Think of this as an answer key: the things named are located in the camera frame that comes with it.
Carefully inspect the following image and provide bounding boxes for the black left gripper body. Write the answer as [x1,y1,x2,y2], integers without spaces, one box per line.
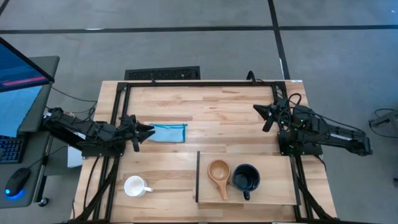
[115,114,141,144]

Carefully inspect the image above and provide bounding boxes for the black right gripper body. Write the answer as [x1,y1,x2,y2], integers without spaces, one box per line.
[269,98,292,128]

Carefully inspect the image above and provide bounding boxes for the white mug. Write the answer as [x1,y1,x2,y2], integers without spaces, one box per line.
[124,175,154,197]

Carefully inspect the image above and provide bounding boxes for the dark blue mug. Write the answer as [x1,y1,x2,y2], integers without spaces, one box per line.
[231,164,261,202]

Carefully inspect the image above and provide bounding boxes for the small wooden cup with handle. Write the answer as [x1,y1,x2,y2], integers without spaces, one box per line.
[207,159,232,201]

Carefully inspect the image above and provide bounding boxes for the light blue cloth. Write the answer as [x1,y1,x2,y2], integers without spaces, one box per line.
[146,123,188,144]

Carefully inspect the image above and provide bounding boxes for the light wooden board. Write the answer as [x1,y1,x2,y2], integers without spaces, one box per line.
[195,151,302,207]

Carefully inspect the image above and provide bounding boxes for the white box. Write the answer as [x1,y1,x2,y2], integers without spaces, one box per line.
[67,146,85,169]

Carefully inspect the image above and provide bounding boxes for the grey side desk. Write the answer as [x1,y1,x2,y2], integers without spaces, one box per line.
[0,55,60,209]

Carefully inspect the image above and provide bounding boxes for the black backlit keyboard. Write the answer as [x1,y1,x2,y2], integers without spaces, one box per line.
[0,135,25,165]

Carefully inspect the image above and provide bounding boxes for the black computer mouse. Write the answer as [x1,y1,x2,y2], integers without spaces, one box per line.
[4,167,32,198]

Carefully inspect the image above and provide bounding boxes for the computer monitor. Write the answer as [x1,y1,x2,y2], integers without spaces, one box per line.
[0,36,56,138]

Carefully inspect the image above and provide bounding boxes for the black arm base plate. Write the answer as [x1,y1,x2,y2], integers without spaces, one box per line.
[277,130,323,156]
[81,133,127,158]

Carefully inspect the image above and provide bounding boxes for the thick black cable loop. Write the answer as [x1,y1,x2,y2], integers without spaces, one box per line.
[247,70,259,85]

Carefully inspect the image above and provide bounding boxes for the black aluminium table frame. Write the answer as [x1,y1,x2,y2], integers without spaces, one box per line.
[62,80,343,224]

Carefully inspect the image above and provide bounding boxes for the thin black cable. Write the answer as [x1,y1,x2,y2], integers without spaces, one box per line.
[51,86,98,103]

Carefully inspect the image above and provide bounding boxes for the black device with cables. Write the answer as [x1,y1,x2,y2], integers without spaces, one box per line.
[368,108,398,139]

